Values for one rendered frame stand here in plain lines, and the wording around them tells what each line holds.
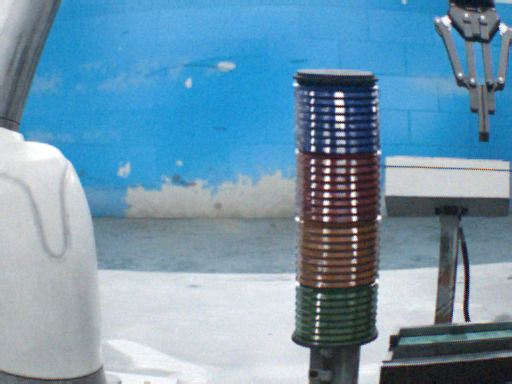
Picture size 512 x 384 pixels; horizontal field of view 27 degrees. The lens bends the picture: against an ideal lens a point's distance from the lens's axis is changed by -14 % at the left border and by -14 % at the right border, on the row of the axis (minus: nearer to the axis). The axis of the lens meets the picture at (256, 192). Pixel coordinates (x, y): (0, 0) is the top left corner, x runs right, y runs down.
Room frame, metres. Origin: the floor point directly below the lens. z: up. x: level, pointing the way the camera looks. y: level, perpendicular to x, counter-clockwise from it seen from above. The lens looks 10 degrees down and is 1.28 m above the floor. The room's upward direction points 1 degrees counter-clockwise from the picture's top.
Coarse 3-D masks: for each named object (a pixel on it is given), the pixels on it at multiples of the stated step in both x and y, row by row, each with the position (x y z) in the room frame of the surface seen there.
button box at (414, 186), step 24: (408, 168) 1.34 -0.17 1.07; (432, 168) 1.33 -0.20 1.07; (456, 168) 1.32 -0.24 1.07; (480, 168) 1.32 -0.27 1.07; (504, 168) 1.31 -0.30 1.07; (384, 192) 1.33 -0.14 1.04; (408, 192) 1.32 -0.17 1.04; (432, 192) 1.32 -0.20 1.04; (456, 192) 1.31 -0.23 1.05; (480, 192) 1.30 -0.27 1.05; (504, 192) 1.30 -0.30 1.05; (408, 216) 1.37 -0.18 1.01; (432, 216) 1.37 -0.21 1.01; (480, 216) 1.36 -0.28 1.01; (504, 216) 1.35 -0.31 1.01
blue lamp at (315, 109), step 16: (304, 96) 0.79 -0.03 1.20; (320, 96) 0.78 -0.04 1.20; (336, 96) 0.78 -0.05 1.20; (352, 96) 0.78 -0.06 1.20; (368, 96) 0.79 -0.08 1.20; (304, 112) 0.79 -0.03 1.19; (320, 112) 0.78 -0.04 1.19; (336, 112) 0.78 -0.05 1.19; (352, 112) 0.78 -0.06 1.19; (368, 112) 0.79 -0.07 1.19; (304, 128) 0.79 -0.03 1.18; (320, 128) 0.78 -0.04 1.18; (336, 128) 0.78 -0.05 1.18; (352, 128) 0.78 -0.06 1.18; (368, 128) 0.79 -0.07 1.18; (304, 144) 0.79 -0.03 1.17; (320, 144) 0.78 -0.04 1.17; (336, 144) 0.78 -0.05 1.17; (352, 144) 0.78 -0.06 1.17; (368, 144) 0.79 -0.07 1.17
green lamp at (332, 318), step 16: (304, 288) 0.79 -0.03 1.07; (320, 288) 0.78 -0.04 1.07; (336, 288) 0.78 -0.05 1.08; (352, 288) 0.78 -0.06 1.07; (368, 288) 0.79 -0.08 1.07; (304, 304) 0.79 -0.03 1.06; (320, 304) 0.78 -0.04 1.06; (336, 304) 0.78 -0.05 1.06; (352, 304) 0.78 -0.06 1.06; (368, 304) 0.79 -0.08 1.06; (304, 320) 0.79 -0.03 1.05; (320, 320) 0.78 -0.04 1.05; (336, 320) 0.78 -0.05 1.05; (352, 320) 0.78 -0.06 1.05; (368, 320) 0.79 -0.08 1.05; (304, 336) 0.79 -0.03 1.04; (320, 336) 0.78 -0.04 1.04; (336, 336) 0.78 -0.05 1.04; (352, 336) 0.78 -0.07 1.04; (368, 336) 0.79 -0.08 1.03
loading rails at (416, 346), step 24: (408, 336) 1.16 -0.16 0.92; (432, 336) 1.15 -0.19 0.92; (456, 336) 1.13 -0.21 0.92; (480, 336) 1.12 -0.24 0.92; (504, 336) 1.11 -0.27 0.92; (384, 360) 1.04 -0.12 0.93; (408, 360) 1.13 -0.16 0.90; (432, 360) 1.03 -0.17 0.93; (456, 360) 1.02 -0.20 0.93; (480, 360) 1.01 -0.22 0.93; (504, 360) 1.01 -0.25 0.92
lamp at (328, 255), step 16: (304, 224) 0.79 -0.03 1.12; (320, 224) 0.78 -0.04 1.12; (336, 224) 0.78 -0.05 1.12; (352, 224) 0.78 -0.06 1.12; (368, 224) 0.79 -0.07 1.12; (304, 240) 0.79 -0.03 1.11; (320, 240) 0.78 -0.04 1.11; (336, 240) 0.78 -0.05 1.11; (352, 240) 0.78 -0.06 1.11; (368, 240) 0.79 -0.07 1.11; (304, 256) 0.79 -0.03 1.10; (320, 256) 0.78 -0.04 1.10; (336, 256) 0.78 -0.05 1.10; (352, 256) 0.78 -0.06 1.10; (368, 256) 0.79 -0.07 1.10; (304, 272) 0.79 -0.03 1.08; (320, 272) 0.78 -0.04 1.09; (336, 272) 0.78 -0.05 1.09; (352, 272) 0.78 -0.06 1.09; (368, 272) 0.79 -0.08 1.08
